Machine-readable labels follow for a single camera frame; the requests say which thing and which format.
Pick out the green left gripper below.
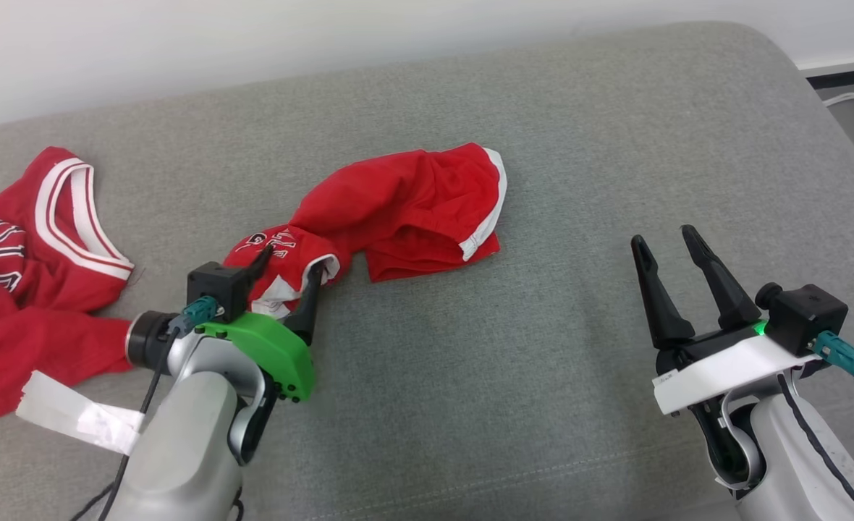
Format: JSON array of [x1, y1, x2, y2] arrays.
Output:
[[195, 245, 326, 403]]

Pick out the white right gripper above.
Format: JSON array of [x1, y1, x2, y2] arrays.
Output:
[[630, 224, 823, 416]]

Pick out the red shorts with white stripe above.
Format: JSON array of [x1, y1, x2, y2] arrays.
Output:
[[223, 143, 507, 319]]

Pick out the red basketball jersey number 23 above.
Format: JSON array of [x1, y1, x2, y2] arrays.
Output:
[[0, 147, 136, 432]]

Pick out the grey fabric sofa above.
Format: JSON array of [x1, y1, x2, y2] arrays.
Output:
[[0, 22, 854, 521]]

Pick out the white tape tag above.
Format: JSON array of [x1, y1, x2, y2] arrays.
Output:
[[16, 370, 145, 455]]

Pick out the black baseboard strip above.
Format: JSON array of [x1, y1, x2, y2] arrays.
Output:
[[807, 67, 854, 91]]

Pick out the teal left camera connector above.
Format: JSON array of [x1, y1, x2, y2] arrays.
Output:
[[179, 295, 220, 332]]

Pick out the teal camera connector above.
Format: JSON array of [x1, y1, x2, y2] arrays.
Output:
[[814, 331, 854, 391], [179, 295, 220, 332]]

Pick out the teal right camera connector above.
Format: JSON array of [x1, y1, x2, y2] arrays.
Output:
[[814, 331, 854, 391]]

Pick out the black left camera cable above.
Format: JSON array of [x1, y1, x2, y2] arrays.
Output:
[[72, 326, 182, 521]]

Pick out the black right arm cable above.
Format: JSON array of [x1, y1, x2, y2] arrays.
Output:
[[778, 373, 854, 521]]

